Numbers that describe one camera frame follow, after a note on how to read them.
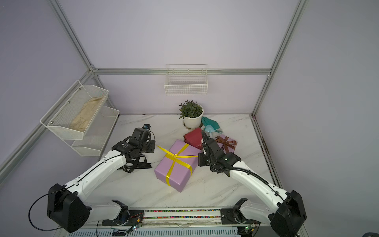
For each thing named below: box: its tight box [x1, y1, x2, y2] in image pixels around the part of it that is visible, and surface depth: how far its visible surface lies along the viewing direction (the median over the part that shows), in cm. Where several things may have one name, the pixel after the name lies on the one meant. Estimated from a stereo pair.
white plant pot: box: [183, 103, 204, 129], surface depth 107 cm
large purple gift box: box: [153, 139, 201, 193], surface depth 81 cm
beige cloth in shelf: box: [69, 94, 106, 132], surface depth 81 cm
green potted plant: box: [179, 99, 204, 119], surface depth 103 cm
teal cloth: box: [201, 116, 223, 134], surface depth 117 cm
